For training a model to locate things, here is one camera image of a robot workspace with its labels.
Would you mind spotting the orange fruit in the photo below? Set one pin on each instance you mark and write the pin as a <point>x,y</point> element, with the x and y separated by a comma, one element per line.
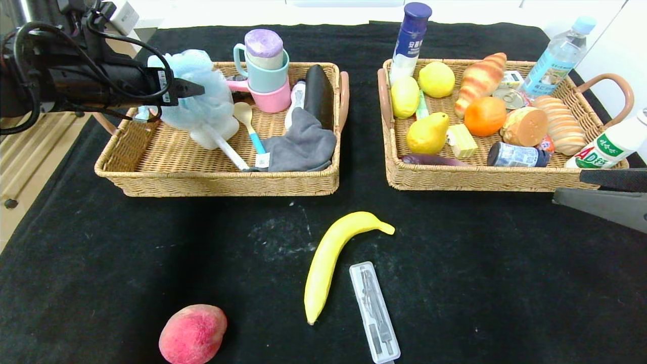
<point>484,117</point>

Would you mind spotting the small white green carton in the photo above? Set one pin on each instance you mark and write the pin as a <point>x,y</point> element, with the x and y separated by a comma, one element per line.
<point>513,80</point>

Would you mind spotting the black oblong case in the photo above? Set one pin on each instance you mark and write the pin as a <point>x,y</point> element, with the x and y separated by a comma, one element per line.
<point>319,96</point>

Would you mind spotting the long ridged bread loaf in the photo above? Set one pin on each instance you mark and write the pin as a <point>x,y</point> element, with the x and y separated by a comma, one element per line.
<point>561,126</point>

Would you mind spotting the small jar with blue lid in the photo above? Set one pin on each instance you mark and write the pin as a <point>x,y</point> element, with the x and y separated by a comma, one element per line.
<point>513,155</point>

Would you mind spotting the red peach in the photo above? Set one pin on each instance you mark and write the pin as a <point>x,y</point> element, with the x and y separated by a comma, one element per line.
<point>192,333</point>

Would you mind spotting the purple-topped beige cylinder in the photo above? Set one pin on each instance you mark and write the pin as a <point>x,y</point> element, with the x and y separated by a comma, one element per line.
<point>264,48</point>

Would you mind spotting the white background table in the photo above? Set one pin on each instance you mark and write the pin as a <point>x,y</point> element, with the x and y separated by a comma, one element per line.
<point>227,12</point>

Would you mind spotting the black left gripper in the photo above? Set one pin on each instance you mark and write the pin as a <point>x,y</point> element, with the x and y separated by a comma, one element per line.
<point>165,84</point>

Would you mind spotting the light blue bath pouf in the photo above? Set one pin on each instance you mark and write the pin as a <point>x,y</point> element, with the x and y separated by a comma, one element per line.
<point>207,108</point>

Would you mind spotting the wicker basket with household items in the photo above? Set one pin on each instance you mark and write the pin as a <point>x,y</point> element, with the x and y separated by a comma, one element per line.
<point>182,172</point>

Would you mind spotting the round yellow lemon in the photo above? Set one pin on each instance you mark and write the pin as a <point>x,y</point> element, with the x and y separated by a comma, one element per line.
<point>436,80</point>

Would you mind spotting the yellow banana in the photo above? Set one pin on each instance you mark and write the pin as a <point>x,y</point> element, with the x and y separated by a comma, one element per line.
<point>328,258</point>

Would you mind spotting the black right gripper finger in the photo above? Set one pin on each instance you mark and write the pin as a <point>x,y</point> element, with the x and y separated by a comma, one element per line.
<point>606,210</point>
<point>616,180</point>

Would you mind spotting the purple eggplant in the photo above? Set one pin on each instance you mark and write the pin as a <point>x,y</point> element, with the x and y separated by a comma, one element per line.
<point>434,160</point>

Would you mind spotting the grey cloth with tag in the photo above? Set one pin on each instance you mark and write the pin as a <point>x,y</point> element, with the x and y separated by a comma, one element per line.
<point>303,146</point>

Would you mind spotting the yellow pear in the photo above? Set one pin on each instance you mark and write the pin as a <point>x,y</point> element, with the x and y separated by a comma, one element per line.
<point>427,135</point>

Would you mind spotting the oval yellow lemon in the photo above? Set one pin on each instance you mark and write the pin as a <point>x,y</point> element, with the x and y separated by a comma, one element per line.
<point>404,98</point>

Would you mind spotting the white bottle with blue cap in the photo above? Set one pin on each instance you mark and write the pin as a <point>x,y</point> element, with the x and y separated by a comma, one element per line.
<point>409,45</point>

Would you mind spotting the wicker basket with food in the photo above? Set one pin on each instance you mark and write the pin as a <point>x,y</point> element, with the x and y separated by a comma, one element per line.
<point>434,177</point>

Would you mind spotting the white bottle with green label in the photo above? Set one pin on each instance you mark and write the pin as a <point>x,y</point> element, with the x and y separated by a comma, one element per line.
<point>606,146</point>

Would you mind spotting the clear water bottle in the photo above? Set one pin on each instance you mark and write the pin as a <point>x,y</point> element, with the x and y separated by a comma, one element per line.
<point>553,65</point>

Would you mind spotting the clear plastic compass case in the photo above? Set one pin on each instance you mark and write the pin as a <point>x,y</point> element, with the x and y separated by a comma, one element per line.
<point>374,308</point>

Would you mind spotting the striped croissant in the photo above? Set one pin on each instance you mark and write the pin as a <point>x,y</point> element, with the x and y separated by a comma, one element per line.
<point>480,81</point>

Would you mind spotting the white tube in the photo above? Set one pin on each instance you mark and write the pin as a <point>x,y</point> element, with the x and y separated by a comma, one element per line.
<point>295,101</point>

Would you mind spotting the teal mug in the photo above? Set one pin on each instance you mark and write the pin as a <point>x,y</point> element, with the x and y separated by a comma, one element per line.
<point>268,80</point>

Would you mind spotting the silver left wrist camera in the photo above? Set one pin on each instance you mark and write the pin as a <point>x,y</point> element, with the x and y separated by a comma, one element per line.
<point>121,16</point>

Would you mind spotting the green gum pack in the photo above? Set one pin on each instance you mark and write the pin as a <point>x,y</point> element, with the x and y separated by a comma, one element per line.
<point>422,103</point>

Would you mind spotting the light wooden rack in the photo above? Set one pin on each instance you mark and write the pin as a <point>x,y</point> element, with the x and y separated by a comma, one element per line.
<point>30,151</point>

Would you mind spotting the small red packet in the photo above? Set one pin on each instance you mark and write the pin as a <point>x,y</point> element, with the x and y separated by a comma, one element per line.
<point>546,145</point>

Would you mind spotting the silver tin can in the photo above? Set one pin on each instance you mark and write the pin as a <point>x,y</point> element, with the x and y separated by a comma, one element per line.
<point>508,98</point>

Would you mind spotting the round brown bread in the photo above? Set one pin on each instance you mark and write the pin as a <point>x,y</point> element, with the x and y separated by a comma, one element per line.
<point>525,126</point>

